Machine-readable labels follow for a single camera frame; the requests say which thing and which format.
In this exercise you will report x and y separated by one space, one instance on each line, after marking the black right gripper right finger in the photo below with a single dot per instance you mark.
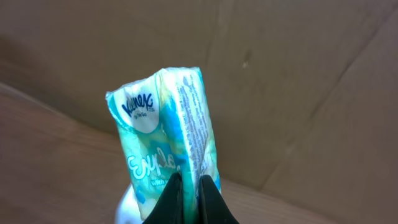
212 207

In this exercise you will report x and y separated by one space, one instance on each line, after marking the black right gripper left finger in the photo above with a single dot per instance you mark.
169 207

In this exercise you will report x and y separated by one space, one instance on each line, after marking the tissue pack white green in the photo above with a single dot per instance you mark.
165 127

